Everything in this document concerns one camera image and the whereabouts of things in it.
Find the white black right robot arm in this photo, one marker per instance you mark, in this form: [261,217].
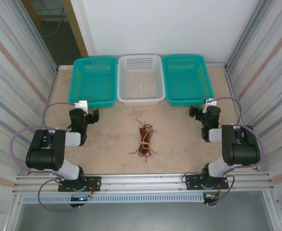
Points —
[239,144]

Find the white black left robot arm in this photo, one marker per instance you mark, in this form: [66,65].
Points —
[46,144]

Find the teal plastic basket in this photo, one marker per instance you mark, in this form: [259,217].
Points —
[92,81]
[186,81]

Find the white plastic basket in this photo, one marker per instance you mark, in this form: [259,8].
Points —
[140,81]

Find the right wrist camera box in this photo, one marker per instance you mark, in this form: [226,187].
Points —
[211,102]

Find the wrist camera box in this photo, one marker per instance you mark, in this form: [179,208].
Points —
[211,102]
[81,105]

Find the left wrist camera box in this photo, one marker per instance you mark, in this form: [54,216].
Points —
[81,105]

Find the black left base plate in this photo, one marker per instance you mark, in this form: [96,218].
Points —
[95,180]

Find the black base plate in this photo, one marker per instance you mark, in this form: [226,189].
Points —
[191,180]
[95,180]

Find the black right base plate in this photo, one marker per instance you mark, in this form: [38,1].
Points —
[191,180]

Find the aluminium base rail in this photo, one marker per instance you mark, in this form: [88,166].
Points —
[143,180]

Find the wooden door frame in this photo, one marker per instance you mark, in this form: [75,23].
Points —
[75,24]

